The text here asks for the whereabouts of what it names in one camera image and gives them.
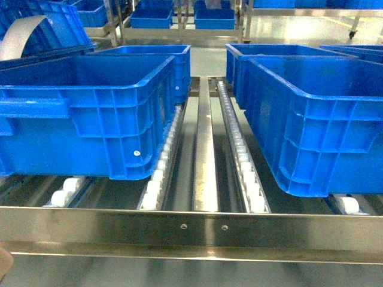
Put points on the white roller track right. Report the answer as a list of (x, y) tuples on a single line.
[(247, 178)]

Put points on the white roller track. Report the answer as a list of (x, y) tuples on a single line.
[(247, 178), (154, 193)]

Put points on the tilted blue crate far left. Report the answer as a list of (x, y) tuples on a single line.
[(61, 32)]

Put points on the blue bin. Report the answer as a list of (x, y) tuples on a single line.
[(218, 16), (152, 15)]

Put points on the rear right blue crate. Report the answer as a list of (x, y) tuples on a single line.
[(238, 55)]

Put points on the steel flow rack shelf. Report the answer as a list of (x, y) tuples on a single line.
[(100, 218)]

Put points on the white roller track left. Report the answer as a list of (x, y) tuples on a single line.
[(154, 193)]

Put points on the white curved strip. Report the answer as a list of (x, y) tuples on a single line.
[(17, 35)]

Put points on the far blue bin left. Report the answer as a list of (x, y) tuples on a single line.
[(152, 15)]

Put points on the steel centre guide rail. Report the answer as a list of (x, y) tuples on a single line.
[(205, 192)]

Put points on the front right blue crate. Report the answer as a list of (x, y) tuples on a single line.
[(318, 123)]

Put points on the front left blue crate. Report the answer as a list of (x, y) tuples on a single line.
[(102, 116)]

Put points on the far blue bin right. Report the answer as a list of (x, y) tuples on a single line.
[(218, 16)]

